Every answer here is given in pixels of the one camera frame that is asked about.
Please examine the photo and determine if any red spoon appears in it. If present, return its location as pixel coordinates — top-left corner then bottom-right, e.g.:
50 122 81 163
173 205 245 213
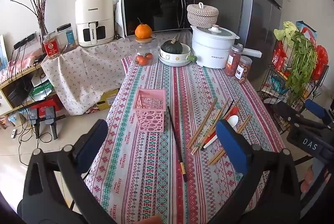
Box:
201 106 240 147

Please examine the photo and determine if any white spoon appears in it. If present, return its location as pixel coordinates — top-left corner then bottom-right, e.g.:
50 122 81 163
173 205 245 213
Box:
200 115 240 151

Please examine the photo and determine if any glass vase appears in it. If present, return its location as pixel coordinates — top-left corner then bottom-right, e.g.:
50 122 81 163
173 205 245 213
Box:
38 19 50 44

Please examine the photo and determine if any wooden shelf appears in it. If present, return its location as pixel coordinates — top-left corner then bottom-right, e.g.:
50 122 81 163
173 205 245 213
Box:
0 63 56 116

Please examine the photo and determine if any black power strip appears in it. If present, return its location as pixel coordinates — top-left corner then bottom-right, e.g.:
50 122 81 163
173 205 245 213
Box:
13 33 35 50

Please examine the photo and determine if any leafy green vegetable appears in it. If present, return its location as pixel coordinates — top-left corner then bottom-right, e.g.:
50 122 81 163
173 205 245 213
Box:
284 31 319 107

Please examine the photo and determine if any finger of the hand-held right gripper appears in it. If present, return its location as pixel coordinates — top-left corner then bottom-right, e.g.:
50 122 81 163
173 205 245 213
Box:
305 99 334 125
272 101 326 132

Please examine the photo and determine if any black wire rack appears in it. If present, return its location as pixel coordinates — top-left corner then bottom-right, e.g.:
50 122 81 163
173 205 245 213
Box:
257 38 329 136

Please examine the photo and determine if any red snack packet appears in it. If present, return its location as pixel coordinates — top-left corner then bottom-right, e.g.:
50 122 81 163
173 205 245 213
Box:
273 41 290 73
312 45 329 81

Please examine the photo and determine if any clear jar with blue label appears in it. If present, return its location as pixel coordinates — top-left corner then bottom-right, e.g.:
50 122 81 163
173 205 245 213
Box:
57 23 77 53

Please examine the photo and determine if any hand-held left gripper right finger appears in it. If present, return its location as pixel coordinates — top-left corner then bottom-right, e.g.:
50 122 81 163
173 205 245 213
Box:
207 120 304 224

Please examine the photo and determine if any white air fryer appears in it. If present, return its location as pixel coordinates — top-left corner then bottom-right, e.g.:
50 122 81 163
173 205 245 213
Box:
75 0 115 47

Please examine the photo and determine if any black microwave oven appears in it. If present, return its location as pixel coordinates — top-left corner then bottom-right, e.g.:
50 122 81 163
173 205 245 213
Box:
119 0 196 38

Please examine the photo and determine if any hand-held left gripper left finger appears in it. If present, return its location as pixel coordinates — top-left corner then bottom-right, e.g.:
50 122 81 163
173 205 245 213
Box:
17 119 118 224

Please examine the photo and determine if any dark green pumpkin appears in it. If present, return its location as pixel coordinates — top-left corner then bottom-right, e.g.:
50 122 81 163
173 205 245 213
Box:
160 34 187 53

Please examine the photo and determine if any napa cabbage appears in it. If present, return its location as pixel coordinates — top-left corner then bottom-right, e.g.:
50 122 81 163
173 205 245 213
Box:
273 21 299 42

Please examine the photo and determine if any jar of dried fruit slices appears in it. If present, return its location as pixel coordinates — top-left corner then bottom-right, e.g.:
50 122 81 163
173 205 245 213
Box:
235 55 253 83

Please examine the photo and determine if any woven lidded basket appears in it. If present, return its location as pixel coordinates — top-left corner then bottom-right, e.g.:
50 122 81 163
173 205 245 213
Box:
186 2 219 28

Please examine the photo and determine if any small floral print cloth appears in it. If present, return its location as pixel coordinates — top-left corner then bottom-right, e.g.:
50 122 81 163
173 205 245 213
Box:
40 37 136 116

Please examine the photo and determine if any striped patterned tablecloth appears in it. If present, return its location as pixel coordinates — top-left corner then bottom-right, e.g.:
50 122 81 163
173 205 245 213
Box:
85 55 286 224

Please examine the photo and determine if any teal snack packet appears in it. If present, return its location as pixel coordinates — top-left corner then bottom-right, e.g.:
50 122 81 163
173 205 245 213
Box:
271 75 289 94

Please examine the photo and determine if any pink plastic basket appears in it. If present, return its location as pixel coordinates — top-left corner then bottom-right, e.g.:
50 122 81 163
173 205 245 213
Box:
133 89 167 133

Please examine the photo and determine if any blue white carton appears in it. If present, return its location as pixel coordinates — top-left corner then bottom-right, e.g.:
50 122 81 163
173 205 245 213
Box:
296 21 317 42

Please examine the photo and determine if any red label jar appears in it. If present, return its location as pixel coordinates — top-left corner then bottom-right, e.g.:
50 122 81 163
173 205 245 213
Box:
42 31 61 60

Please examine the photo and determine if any green plastic bag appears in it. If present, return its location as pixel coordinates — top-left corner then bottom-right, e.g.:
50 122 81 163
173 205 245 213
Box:
30 80 54 99

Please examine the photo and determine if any pile of wooden chopsticks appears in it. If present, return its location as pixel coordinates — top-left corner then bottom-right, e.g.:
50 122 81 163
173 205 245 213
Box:
186 97 253 165

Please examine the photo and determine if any white flower print bowl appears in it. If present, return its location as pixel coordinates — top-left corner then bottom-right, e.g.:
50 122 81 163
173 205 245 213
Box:
158 42 193 67

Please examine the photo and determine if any orange fruit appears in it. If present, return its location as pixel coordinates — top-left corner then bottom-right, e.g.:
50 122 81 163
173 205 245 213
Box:
135 18 153 39

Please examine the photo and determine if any jar of red berries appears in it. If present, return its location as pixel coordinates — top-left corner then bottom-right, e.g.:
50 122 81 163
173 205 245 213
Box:
225 44 244 77

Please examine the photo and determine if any glass jar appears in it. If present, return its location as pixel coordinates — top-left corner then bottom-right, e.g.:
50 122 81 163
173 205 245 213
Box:
130 37 160 66

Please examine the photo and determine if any yellow cardboard box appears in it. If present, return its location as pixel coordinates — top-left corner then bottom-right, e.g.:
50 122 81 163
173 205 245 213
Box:
89 88 121 113

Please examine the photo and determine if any black chopstick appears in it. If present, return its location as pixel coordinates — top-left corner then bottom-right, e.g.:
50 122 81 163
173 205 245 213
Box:
221 99 235 121
167 106 188 183

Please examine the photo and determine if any red stool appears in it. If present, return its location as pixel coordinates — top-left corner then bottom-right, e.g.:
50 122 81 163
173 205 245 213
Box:
30 99 66 139

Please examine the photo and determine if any white electric pot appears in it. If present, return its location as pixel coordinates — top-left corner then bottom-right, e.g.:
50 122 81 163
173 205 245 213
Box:
190 25 262 69

